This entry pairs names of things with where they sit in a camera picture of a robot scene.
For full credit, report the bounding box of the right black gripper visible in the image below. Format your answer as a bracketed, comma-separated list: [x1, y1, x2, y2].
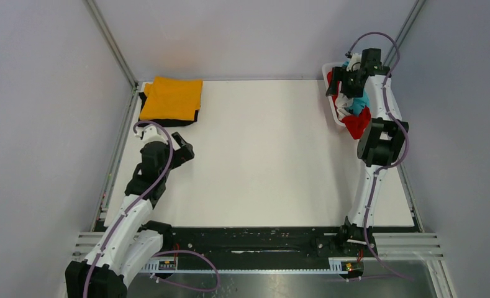
[325, 66, 364, 98]

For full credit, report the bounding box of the teal t shirt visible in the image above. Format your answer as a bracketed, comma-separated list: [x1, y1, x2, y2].
[336, 58, 370, 120]

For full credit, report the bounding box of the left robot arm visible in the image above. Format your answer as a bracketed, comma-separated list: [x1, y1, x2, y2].
[65, 128, 194, 297]

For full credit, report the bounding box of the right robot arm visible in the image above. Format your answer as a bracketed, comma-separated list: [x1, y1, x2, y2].
[323, 48, 409, 256]

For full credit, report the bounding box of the white t shirt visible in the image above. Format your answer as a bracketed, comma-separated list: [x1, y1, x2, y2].
[335, 93, 355, 122]

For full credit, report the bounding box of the black folded t shirt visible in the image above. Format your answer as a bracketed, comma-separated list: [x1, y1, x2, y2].
[138, 92, 200, 128]

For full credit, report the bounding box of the white plastic basket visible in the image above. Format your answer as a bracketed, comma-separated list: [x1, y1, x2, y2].
[321, 61, 402, 129]

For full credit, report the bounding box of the orange folded t shirt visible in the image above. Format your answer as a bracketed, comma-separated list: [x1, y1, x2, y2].
[139, 76, 203, 122]

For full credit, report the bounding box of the red t shirt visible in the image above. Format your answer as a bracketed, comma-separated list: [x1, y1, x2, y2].
[329, 92, 371, 140]

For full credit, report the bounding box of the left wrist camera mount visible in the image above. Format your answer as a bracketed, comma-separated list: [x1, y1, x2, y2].
[135, 125, 168, 145]

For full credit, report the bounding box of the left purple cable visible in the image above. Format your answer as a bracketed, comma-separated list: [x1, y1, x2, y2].
[82, 120, 221, 298]

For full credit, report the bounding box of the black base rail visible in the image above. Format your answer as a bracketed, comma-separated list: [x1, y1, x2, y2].
[134, 226, 379, 271]

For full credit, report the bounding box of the right aluminium frame post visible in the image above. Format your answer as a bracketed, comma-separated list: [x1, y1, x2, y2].
[384, 0, 427, 66]

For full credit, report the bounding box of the aluminium frame post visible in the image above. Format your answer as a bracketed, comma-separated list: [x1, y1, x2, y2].
[384, 0, 427, 66]
[83, 0, 138, 89]

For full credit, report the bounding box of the left aluminium frame post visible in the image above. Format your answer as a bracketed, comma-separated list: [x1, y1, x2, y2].
[83, 0, 138, 89]

